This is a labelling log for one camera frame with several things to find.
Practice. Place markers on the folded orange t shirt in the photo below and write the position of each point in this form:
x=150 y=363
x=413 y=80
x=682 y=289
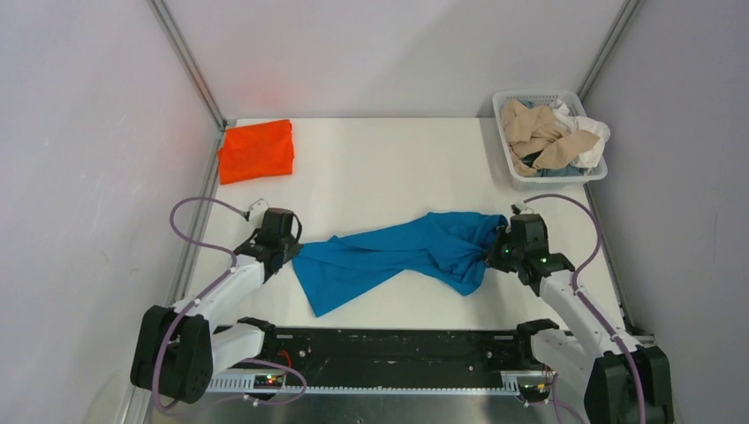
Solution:
x=256 y=151

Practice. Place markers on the aluminium frame post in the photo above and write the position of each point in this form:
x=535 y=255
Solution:
x=186 y=58
x=622 y=21

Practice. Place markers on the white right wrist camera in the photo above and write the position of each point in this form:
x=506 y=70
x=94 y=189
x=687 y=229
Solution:
x=518 y=207

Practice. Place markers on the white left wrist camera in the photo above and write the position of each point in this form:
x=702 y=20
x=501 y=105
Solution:
x=256 y=208

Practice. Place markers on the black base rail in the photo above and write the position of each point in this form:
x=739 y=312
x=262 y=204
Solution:
x=403 y=359

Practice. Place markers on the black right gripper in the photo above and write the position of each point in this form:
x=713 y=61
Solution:
x=503 y=234

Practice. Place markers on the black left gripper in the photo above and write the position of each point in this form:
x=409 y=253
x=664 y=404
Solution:
x=293 y=248

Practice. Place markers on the white plastic laundry basket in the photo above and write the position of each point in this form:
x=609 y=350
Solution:
x=537 y=97

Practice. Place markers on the right aluminium frame post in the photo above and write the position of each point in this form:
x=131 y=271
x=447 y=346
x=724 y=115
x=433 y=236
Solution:
x=622 y=21

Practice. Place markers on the light blue t shirt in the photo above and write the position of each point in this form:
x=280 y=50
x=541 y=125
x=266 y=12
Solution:
x=567 y=171

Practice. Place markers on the left aluminium frame post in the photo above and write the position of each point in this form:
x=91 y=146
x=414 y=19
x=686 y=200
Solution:
x=186 y=58

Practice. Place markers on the beige t shirt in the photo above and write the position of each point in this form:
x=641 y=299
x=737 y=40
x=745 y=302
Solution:
x=535 y=140

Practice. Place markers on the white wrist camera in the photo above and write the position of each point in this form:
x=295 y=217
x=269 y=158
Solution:
x=518 y=207
x=256 y=208

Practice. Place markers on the controller board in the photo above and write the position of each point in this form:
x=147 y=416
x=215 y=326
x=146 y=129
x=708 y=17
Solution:
x=268 y=382
x=537 y=393

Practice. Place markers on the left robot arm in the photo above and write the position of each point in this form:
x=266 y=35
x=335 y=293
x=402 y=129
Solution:
x=181 y=348

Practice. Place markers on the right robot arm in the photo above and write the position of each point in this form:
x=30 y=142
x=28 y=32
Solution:
x=620 y=379

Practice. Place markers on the left controller board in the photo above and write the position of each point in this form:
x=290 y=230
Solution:
x=268 y=382

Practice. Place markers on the right controller board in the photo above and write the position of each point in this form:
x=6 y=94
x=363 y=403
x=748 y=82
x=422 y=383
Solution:
x=537 y=393

